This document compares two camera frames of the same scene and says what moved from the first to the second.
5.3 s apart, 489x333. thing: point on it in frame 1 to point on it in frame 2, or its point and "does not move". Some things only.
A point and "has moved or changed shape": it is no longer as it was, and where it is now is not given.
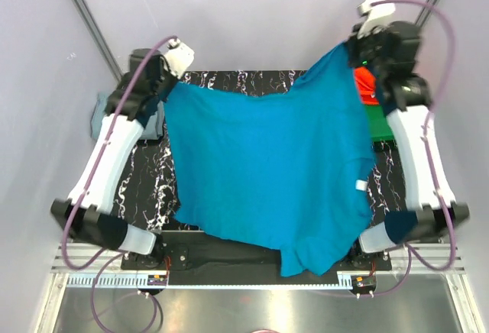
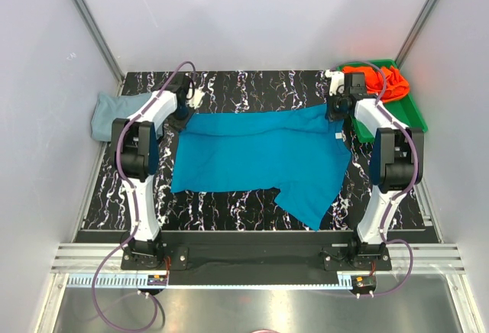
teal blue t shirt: [283, 168] has moved or changed shape
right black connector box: [363, 284] does not move
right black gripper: [354, 43] to [331, 114]
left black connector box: [157, 279] does not move
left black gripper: [173, 78] to [179, 125]
